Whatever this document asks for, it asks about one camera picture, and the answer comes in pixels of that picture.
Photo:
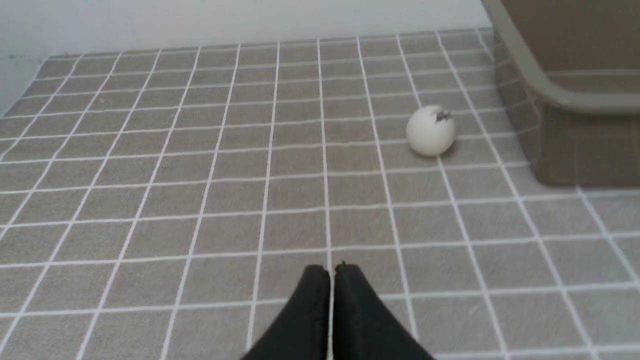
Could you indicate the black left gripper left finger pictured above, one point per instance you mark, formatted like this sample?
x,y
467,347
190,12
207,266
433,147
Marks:
x,y
300,331

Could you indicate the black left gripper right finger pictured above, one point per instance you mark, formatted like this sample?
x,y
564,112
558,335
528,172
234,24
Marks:
x,y
363,327

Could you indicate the white ping-pong ball with logo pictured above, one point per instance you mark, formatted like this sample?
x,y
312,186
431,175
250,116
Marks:
x,y
430,131

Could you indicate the grey checked tablecloth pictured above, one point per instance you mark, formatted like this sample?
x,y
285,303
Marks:
x,y
162,204

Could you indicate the olive plastic storage bin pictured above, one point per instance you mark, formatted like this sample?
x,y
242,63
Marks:
x,y
567,72

